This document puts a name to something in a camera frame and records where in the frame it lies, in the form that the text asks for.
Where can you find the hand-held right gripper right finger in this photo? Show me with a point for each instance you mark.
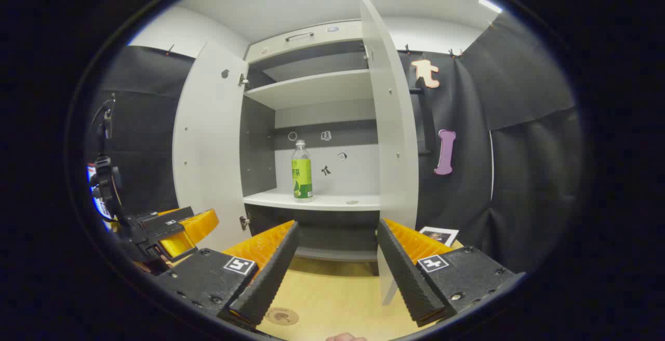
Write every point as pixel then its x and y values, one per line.
pixel 405 273

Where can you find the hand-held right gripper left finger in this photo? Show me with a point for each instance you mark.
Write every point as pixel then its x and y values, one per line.
pixel 270 278

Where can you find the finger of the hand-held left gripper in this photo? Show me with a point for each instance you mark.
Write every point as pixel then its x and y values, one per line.
pixel 200 224
pixel 176 246

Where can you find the white cabinet door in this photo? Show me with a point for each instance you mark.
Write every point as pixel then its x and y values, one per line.
pixel 397 138
pixel 208 148

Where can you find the green label plastic bottle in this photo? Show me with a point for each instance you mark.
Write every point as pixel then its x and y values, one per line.
pixel 302 174

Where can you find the white grey cabinet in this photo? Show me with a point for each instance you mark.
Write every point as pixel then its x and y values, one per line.
pixel 311 89

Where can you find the lit computer monitor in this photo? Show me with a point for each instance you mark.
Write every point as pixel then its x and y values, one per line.
pixel 96 203

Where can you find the printed photo card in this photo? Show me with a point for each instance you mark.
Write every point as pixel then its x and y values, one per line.
pixel 439 236

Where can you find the small ceiling light panel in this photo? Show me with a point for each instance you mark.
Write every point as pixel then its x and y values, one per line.
pixel 490 4

